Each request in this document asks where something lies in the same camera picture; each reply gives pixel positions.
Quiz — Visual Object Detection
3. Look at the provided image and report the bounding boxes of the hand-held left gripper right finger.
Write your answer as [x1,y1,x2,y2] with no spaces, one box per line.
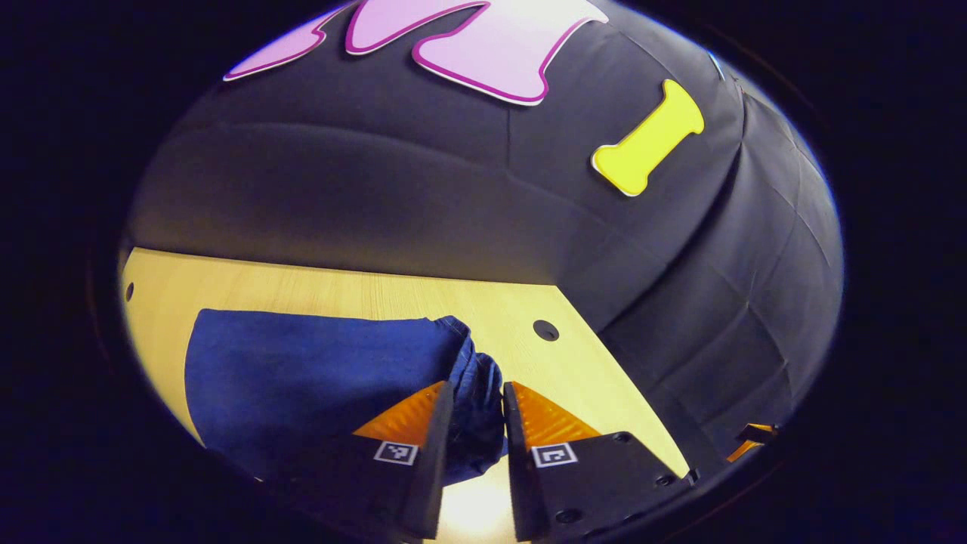
[502,381,700,542]

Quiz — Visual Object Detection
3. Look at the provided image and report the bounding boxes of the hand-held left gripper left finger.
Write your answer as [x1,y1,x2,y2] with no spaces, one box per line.
[278,380,456,542]

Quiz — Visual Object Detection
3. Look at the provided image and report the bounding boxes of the blue jeans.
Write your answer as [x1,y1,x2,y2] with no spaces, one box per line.
[185,308,509,486]

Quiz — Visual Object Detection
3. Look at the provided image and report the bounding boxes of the black backdrop cloth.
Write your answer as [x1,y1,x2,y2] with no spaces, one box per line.
[125,0,845,484]

